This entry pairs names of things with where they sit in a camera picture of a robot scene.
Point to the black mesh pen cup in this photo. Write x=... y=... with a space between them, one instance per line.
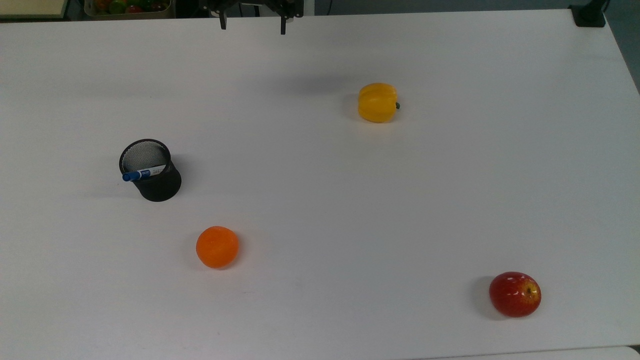
x=159 y=189

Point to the small red toy fruit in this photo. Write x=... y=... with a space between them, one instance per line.
x=134 y=9

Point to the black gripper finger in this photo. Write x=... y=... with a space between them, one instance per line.
x=223 y=21
x=283 y=25

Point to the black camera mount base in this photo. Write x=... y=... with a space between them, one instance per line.
x=588 y=16

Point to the yellow toy bell pepper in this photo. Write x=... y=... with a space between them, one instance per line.
x=377 y=103

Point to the light wooden board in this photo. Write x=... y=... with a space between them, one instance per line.
x=30 y=7

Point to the red toy apple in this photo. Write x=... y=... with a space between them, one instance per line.
x=515 y=295

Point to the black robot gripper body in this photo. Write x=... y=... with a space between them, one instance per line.
x=250 y=7

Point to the blue and white marker pen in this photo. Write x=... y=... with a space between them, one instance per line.
x=142 y=173

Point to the tray of toy fruits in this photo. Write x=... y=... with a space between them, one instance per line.
x=92 y=14

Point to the orange toy fruit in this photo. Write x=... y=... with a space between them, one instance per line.
x=217 y=247

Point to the green toy fruit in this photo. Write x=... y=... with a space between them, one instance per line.
x=117 y=7

